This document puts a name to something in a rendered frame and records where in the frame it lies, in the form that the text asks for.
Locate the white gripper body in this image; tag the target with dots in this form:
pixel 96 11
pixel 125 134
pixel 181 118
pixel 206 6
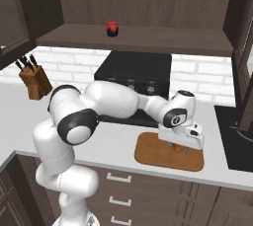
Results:
pixel 179 136

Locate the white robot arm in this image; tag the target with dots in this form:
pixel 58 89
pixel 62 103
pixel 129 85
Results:
pixel 108 100

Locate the brown croissant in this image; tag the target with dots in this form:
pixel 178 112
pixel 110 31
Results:
pixel 179 148

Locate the wooden cutting board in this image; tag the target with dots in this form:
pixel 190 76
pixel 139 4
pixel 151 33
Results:
pixel 158 157

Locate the dark wood base cabinet door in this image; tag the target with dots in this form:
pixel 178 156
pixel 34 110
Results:
pixel 224 208

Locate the dark glass-panel cabinet door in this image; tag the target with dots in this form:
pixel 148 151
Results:
pixel 242 55
pixel 13 13

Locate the red-lidded jam jar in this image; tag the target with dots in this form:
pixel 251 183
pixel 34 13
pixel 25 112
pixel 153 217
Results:
pixel 112 30

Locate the dark wood open cabinet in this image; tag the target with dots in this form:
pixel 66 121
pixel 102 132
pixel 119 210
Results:
pixel 148 6

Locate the dark wood corner base cabinet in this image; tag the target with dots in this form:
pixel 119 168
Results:
pixel 16 193

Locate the dark wood drawer front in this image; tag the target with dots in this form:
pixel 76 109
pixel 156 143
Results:
pixel 154 207
pixel 154 184
pixel 148 221

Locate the black hob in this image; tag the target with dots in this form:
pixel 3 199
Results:
pixel 235 141

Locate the wooden knife block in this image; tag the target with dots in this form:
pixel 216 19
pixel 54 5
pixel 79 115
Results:
pixel 37 83

